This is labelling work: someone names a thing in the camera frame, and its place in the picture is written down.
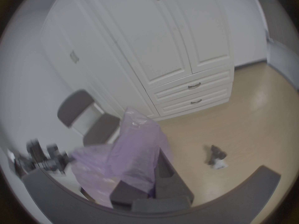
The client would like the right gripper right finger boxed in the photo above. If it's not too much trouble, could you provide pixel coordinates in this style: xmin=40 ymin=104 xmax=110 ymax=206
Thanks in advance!
xmin=154 ymin=148 xmax=195 ymax=206

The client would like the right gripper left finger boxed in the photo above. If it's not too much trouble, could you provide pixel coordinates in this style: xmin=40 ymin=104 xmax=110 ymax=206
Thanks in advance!
xmin=109 ymin=180 xmax=156 ymax=211

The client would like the purple plastic bag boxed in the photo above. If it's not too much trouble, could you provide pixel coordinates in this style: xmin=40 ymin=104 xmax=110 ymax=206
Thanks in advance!
xmin=70 ymin=106 xmax=174 ymax=209

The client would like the crumpled black plastic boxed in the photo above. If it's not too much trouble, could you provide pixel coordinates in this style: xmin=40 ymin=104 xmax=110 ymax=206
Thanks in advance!
xmin=205 ymin=145 xmax=228 ymax=165

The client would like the white chair dark grey seat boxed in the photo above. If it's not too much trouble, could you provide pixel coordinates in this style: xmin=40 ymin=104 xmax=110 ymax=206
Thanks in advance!
xmin=57 ymin=89 xmax=122 ymax=147

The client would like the white printed wrapper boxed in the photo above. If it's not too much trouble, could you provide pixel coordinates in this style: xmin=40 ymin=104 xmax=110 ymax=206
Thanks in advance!
xmin=211 ymin=160 xmax=229 ymax=170

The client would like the white wardrobe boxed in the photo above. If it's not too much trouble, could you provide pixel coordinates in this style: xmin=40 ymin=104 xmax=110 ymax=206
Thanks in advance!
xmin=41 ymin=0 xmax=235 ymax=123

